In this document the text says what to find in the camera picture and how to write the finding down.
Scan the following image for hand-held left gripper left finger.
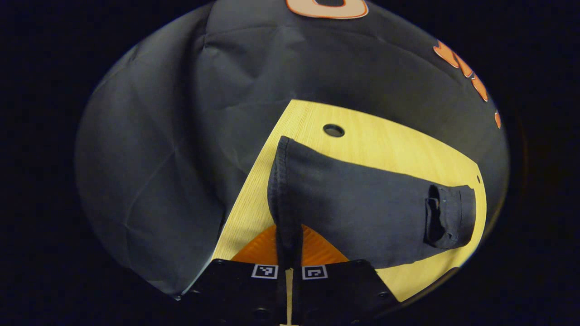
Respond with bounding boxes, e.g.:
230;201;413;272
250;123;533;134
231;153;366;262
181;224;287;326

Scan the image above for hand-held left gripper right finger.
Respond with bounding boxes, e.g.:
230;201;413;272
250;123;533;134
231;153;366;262
292;225;399;326

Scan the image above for dark jeans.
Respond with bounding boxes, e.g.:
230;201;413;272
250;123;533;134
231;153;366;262
267;136;477;272

